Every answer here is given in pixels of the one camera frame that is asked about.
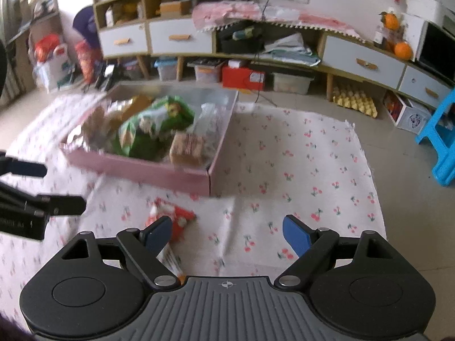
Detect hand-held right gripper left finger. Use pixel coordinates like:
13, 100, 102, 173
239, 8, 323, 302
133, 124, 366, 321
61, 215, 181, 288

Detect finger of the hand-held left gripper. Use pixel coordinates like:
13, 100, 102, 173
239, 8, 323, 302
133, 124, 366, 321
36, 195, 87, 218
0, 152, 47, 179

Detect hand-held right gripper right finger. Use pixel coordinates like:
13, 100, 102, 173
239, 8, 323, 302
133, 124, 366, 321
274, 215, 394, 288

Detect red snack packet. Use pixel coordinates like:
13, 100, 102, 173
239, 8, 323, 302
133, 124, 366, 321
144, 199, 197, 246

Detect orange snack packet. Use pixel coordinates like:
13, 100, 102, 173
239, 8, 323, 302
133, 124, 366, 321
156, 245, 186, 285

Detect pink cardboard box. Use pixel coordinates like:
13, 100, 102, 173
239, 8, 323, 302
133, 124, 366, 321
59, 82, 239, 197

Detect silver foil packet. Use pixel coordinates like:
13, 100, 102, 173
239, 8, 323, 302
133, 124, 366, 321
66, 122, 107, 154

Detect sunflower seed packet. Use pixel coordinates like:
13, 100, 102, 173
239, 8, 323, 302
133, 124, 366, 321
170, 132, 206, 167

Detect gold brown snack packet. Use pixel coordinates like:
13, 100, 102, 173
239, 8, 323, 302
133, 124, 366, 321
107, 94, 154, 132

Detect green white snack packet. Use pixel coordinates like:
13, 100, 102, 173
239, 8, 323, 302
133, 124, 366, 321
138, 95, 196, 139

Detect clear rice cracker roll packet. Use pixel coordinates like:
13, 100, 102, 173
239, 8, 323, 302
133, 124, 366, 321
194, 102, 229, 143

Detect cherry print tablecloth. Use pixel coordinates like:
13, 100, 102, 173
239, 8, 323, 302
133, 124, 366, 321
0, 92, 388, 341

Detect white shopping bag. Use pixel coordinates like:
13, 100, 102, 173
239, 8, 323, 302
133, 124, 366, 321
36, 44, 72, 91

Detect red gift bag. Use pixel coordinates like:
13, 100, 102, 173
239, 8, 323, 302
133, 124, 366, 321
34, 34, 61, 61

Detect yellow egg tray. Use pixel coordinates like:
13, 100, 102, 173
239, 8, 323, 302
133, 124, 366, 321
334, 85, 377, 118

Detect clear storage box beige contents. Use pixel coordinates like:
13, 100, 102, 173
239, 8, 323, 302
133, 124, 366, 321
272, 72, 315, 96

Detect wooden bookshelf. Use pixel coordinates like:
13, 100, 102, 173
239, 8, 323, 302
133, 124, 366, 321
0, 0, 61, 93

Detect purple round bag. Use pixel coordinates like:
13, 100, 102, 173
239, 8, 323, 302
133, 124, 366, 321
73, 5, 98, 43

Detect white printed carton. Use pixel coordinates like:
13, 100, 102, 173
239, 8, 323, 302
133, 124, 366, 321
384, 92, 432, 135

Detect blue lid storage box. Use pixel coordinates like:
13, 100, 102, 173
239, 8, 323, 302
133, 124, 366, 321
154, 60, 178, 82

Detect red box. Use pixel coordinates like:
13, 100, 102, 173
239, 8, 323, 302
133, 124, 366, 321
222, 65, 266, 91

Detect clear storage box dark contents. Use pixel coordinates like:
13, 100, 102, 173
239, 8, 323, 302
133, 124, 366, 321
188, 60, 224, 84

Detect blue plastic stool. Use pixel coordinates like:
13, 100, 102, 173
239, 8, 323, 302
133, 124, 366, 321
416, 89, 455, 187

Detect stack of papers and bags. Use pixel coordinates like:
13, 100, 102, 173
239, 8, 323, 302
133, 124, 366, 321
265, 34, 320, 66

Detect yellow item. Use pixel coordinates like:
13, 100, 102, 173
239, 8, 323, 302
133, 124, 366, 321
115, 3, 139, 24

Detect black box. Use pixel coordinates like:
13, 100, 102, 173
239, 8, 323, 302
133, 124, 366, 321
217, 25, 265, 54

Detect orange fruit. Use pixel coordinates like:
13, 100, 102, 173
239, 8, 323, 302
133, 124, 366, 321
382, 13, 400, 31
394, 42, 413, 61

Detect pink printed cloth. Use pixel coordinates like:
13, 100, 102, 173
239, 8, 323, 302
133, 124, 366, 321
192, 2, 363, 36

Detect black microwave oven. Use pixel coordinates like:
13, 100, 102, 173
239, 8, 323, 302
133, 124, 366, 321
416, 21, 455, 86

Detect white foam box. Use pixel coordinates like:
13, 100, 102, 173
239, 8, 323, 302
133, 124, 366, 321
405, 0, 445, 22

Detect small white drawer wooden handle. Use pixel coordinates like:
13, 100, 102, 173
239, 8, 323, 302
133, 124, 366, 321
398, 66, 452, 108

